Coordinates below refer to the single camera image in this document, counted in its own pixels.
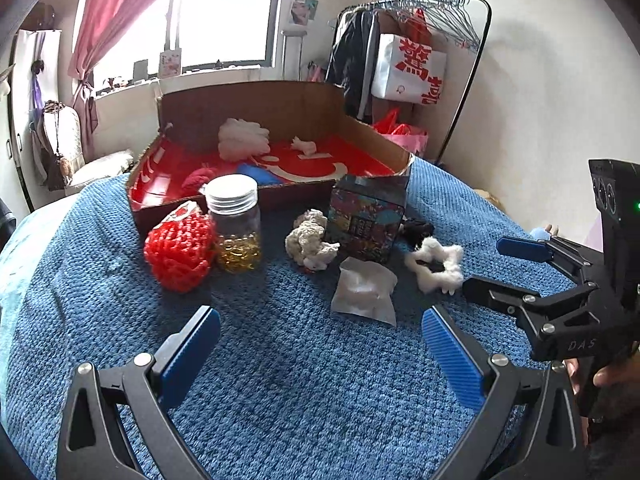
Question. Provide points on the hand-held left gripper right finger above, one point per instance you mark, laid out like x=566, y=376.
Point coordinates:
x=452, y=355

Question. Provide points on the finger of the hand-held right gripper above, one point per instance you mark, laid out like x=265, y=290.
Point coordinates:
x=520, y=249
x=487, y=292

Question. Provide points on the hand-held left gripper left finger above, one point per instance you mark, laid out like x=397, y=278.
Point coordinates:
x=187, y=355

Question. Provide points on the white fluffy scrunchie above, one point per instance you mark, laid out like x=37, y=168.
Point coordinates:
x=425, y=280

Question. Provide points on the black fluffy scrunchie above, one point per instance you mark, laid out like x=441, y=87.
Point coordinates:
x=417, y=230

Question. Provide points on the red foam net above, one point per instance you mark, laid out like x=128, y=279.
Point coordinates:
x=175, y=250

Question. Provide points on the white tissue packet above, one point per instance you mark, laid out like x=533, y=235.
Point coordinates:
x=362, y=290

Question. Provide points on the cream crochet piece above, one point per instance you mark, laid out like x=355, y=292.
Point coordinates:
x=307, y=240

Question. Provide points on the red plush ball with label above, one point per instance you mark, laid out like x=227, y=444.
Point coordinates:
x=197, y=178

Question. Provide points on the blue cloth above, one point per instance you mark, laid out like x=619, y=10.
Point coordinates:
x=260, y=174

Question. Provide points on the white fluffy knitted cloth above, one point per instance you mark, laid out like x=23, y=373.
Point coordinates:
x=242, y=140

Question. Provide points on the small white knotted cloth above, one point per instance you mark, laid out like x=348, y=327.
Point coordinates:
x=305, y=146

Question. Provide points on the cardboard box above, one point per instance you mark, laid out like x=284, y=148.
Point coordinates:
x=250, y=110

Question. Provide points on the person's right hand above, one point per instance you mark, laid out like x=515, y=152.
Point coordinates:
x=620, y=372

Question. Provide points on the blue plush toy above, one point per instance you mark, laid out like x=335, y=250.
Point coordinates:
x=542, y=233

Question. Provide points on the blue knitted blanket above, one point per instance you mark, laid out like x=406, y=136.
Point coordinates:
x=300, y=385

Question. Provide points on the glass jar with silver lid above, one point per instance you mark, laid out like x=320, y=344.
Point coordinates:
x=232, y=220

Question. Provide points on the patterned tin box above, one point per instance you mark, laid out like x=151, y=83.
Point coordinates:
x=365, y=220

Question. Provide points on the pink plastic bag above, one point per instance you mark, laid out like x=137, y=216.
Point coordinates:
x=412, y=142

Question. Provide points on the black clothes rack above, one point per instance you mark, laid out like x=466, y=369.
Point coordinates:
x=464, y=90

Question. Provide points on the red plastic bag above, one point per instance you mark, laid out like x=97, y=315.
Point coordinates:
x=392, y=122

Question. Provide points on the red paper liner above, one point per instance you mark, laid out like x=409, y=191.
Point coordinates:
x=350, y=160

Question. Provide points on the chair with white cover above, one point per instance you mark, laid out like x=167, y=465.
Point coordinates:
x=100, y=165

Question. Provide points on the white bag with red print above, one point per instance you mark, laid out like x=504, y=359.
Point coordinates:
x=395, y=70

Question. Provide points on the dark grey cloth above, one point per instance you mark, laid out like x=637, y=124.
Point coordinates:
x=6, y=220

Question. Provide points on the hanging dark clothes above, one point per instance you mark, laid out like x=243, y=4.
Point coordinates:
x=350, y=60

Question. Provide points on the clear bag with pink items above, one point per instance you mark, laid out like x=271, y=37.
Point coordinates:
x=316, y=72

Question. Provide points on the printed card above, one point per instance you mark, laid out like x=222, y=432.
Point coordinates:
x=170, y=65

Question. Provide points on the white wardrobe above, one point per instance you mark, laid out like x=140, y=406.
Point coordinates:
x=20, y=110

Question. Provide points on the white metal stool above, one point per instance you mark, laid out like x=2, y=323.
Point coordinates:
x=294, y=34

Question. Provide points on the window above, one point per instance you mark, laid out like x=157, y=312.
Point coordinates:
x=225, y=10

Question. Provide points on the pink curtain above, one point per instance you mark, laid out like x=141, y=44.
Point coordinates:
x=115, y=10

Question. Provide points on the small grey frame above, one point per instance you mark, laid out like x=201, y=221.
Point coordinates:
x=141, y=70

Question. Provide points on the wall poster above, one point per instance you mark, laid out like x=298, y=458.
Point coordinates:
x=305, y=10

